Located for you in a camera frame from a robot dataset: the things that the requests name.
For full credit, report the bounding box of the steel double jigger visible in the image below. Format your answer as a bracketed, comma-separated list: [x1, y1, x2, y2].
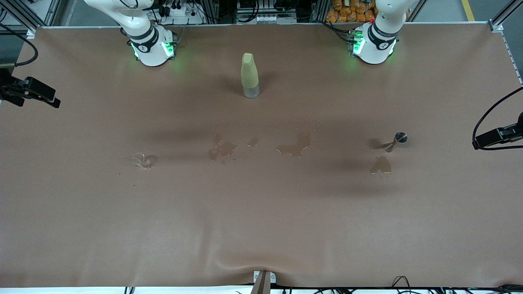
[383, 132, 408, 153]

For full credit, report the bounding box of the green-capped glass shaker bottle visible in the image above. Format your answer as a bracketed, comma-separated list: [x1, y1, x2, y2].
[241, 53, 260, 99]

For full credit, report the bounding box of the white power strip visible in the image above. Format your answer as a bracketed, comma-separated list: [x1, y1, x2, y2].
[157, 3, 205, 25]

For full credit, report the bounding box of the pile of orange bread toys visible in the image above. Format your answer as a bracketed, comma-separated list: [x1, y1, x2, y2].
[326, 0, 409, 23]

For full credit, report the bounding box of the black control box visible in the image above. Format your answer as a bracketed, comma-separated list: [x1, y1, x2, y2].
[236, 0, 299, 24]

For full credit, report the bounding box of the brown table mat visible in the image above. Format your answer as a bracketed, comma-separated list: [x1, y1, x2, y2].
[0, 22, 523, 288]

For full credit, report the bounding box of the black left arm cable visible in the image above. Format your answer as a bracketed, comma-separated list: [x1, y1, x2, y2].
[473, 86, 523, 151]

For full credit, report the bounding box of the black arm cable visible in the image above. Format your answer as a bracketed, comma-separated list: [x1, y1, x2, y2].
[0, 22, 39, 68]
[473, 86, 523, 151]

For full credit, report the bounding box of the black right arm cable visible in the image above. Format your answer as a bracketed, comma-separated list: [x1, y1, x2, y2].
[0, 22, 39, 68]

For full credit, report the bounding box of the aluminium frame profile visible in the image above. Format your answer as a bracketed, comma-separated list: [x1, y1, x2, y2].
[0, 0, 62, 39]
[488, 0, 523, 33]

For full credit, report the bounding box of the thin black cable loop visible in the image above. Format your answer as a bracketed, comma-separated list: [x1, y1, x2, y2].
[392, 276, 411, 294]

